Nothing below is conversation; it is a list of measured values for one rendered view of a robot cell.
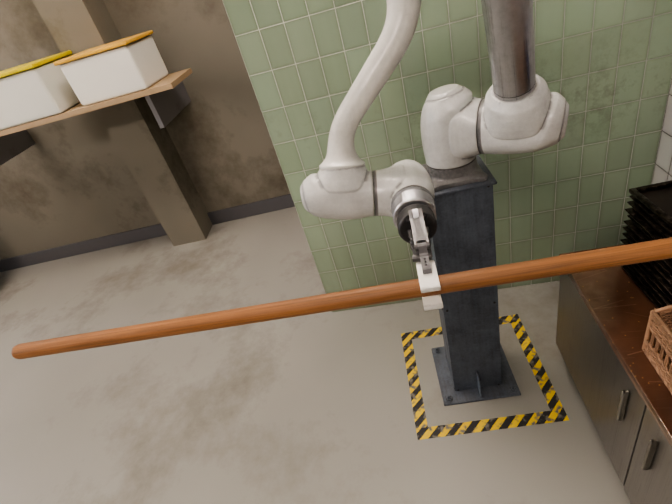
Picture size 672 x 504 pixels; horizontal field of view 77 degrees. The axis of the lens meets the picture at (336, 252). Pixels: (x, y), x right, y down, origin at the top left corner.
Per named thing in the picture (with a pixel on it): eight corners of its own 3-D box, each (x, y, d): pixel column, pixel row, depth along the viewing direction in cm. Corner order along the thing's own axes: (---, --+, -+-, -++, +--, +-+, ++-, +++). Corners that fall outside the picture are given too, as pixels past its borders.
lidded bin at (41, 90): (96, 94, 292) (70, 49, 276) (62, 113, 257) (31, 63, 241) (31, 113, 300) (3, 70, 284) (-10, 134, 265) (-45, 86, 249)
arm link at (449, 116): (432, 147, 143) (424, 81, 131) (489, 145, 134) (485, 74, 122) (418, 170, 132) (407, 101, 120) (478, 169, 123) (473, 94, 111)
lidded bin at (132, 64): (173, 72, 283) (153, 29, 268) (150, 88, 249) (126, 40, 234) (108, 91, 290) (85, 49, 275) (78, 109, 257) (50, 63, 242)
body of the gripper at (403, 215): (431, 196, 81) (439, 222, 74) (436, 232, 86) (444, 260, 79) (393, 204, 83) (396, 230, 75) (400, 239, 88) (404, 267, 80)
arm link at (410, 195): (436, 218, 91) (441, 234, 86) (394, 226, 92) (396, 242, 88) (431, 181, 86) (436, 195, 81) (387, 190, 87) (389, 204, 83)
